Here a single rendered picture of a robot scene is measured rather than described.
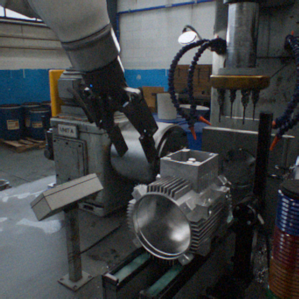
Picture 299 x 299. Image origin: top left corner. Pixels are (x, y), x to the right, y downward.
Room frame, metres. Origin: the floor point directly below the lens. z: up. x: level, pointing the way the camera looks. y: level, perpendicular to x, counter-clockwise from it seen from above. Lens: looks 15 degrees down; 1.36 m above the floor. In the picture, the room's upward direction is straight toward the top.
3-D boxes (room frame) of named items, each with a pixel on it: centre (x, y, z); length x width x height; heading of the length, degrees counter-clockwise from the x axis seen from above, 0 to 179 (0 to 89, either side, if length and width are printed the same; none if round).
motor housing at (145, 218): (0.72, -0.08, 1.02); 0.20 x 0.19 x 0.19; 146
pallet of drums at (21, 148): (5.72, 2.03, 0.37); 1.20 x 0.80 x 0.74; 137
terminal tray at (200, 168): (0.75, -0.10, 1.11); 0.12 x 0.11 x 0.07; 146
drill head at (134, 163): (1.17, 0.03, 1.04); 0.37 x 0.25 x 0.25; 55
